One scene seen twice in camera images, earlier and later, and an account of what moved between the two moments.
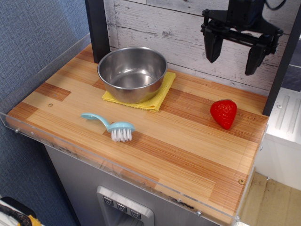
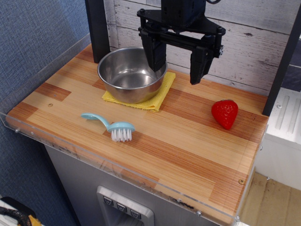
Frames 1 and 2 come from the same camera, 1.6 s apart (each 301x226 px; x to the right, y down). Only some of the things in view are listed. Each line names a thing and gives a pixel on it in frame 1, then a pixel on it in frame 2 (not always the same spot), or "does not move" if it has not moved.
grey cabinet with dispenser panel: [98, 197] does not move
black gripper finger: [257, 52] to [201, 60]
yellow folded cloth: [154, 103] does not move
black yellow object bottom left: [24, 215] does not move
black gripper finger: [213, 43] to [155, 50]
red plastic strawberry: [224, 111] does not move
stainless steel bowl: [132, 75] does not move
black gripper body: [243, 22] to [184, 21]
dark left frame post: [97, 24] does not move
